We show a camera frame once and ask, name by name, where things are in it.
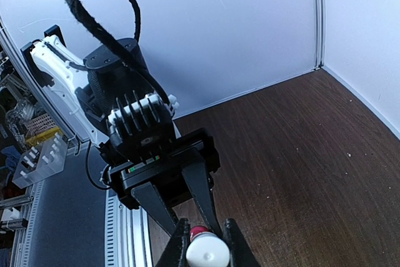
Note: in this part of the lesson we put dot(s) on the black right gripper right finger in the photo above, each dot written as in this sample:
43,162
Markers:
240,254

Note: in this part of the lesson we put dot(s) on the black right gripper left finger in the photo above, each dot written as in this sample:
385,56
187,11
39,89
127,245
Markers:
174,254

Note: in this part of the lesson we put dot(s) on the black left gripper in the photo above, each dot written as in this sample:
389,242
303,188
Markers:
180,173

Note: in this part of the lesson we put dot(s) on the white nail polish cap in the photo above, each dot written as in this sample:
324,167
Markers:
207,250

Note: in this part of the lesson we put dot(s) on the red nail polish bottle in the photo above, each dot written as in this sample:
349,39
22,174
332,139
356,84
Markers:
198,230

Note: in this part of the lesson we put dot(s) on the clear plastic parts bin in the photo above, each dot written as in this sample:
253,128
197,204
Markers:
41,161

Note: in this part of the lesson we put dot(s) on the aluminium front frame rail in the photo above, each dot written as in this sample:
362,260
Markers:
71,223

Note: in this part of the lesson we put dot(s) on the left aluminium corner post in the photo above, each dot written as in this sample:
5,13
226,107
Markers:
320,27

